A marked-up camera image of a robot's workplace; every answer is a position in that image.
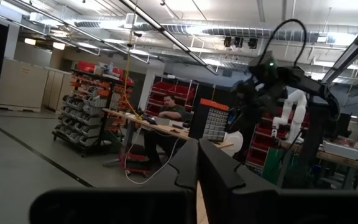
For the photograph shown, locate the white flat box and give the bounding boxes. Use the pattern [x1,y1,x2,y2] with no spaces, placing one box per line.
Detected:
[323,140,358,161]

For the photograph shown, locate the green panel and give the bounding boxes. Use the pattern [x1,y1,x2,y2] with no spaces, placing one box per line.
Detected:
[261,147,287,184]

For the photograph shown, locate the long wooden workbench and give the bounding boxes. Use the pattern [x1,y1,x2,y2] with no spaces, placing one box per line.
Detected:
[102,108,234,166]

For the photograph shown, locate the person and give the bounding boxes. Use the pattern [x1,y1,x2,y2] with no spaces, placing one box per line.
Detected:
[143,94,195,166]

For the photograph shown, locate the narrow beige cabinet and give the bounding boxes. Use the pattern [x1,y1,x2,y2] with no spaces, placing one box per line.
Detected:
[42,68,74,113]

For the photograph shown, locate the low shelf with red bins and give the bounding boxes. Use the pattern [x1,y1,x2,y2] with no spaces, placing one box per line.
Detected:
[246,107,310,169]

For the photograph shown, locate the white cable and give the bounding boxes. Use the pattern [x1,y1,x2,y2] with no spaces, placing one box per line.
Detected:
[123,127,180,185]

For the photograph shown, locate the silver ventilation duct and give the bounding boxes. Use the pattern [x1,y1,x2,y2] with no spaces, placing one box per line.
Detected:
[73,20,328,40]

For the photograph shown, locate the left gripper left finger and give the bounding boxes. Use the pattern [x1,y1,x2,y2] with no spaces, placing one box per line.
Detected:
[29,138,200,224]

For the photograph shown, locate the three black ceiling boxes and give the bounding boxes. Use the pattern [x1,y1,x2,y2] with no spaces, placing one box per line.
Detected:
[223,36,259,50]

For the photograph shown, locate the long ceiling light bar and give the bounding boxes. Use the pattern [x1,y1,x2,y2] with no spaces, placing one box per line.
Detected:
[119,0,219,76]
[321,14,358,85]

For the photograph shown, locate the large beige cabinet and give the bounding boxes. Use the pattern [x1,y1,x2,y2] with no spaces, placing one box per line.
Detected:
[0,58,49,113]

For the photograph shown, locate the red floor cart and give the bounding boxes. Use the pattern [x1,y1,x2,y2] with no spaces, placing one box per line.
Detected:
[119,146,150,175]

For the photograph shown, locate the white shelf with red bins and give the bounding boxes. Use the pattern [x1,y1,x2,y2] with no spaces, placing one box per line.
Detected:
[144,76,200,118]

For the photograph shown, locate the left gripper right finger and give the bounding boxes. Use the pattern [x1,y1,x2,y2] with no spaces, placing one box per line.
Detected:
[199,139,358,224]

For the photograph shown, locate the wooden bench with grey legs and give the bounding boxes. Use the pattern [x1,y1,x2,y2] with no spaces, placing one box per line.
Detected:
[280,139,358,189]

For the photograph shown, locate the black rack with parts bins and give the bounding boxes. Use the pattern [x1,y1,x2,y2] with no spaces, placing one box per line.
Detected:
[52,60,135,156]

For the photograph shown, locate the black small drawer cabinet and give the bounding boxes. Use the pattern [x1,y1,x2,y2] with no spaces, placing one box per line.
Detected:
[188,98,230,144]

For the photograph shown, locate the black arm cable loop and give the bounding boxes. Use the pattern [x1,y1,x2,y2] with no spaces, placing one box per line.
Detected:
[258,18,308,68]

